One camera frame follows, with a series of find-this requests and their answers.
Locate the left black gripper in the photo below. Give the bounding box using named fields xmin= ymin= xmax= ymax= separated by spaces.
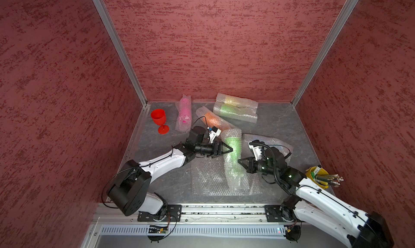
xmin=195 ymin=141 xmax=233 ymax=158

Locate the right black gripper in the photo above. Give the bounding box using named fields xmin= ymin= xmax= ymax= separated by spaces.
xmin=237 ymin=156 xmax=278 ymax=177

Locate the clear bubble wrap sheet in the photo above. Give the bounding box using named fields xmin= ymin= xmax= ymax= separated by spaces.
xmin=191 ymin=157 xmax=266 ymax=196

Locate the pink glass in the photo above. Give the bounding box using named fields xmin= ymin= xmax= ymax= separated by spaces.
xmin=176 ymin=94 xmax=192 ymax=133

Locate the red wine glass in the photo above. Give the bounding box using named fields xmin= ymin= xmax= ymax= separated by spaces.
xmin=151 ymin=109 xmax=170 ymax=134

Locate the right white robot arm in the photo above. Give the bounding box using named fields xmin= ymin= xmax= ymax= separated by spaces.
xmin=238 ymin=141 xmax=394 ymax=248

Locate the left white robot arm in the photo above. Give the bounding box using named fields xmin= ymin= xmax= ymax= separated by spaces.
xmin=106 ymin=126 xmax=233 ymax=222

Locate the blue glass in bubble wrap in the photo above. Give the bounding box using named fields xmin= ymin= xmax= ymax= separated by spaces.
xmin=241 ymin=134 xmax=294 ymax=158

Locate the orange glass in bubble wrap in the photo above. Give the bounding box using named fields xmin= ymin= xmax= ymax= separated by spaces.
xmin=196 ymin=106 xmax=235 ymax=131

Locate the light green glass in bubble wrap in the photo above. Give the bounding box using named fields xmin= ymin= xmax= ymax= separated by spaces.
xmin=213 ymin=102 xmax=258 ymax=124

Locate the yellow glass in bubble wrap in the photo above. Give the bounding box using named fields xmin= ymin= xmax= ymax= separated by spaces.
xmin=216 ymin=93 xmax=259 ymax=110

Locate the yellow cup with pens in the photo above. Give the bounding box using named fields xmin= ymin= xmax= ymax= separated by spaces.
xmin=305 ymin=165 xmax=344 ymax=189

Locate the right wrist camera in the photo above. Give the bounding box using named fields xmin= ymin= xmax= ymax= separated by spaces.
xmin=249 ymin=142 xmax=263 ymax=161

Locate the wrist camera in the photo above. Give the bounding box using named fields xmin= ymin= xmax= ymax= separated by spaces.
xmin=249 ymin=142 xmax=263 ymax=161
xmin=208 ymin=126 xmax=222 ymax=144

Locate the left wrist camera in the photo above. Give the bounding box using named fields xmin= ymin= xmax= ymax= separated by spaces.
xmin=208 ymin=126 xmax=222 ymax=144

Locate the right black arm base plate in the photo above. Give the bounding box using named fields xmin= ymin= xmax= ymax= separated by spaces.
xmin=264 ymin=205 xmax=297 ymax=223

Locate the aluminium front rail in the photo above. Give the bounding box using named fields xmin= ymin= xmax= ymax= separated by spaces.
xmin=93 ymin=202 xmax=354 ymax=225

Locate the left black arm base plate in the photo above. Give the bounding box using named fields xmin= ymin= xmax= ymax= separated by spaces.
xmin=137 ymin=204 xmax=183 ymax=223

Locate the white perforated cable duct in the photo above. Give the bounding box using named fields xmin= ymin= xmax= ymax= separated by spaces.
xmin=99 ymin=224 xmax=285 ymax=239

